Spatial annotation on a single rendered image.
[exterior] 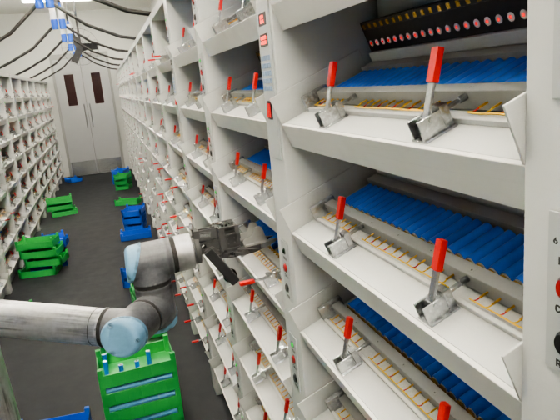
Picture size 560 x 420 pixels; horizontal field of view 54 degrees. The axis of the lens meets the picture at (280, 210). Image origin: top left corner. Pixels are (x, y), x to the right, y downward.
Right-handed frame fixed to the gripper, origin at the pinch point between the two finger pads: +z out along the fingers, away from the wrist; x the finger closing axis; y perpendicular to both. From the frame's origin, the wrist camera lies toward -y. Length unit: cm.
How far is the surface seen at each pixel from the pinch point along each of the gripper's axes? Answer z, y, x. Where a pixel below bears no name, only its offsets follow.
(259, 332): -5.5, -26.4, 4.0
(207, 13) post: -1, 61, 31
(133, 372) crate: -41, -64, 74
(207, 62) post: -3, 48, 31
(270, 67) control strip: -6, 43, -36
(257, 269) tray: -4.9, -6.4, -1.0
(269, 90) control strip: -6, 39, -35
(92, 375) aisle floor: -63, -99, 151
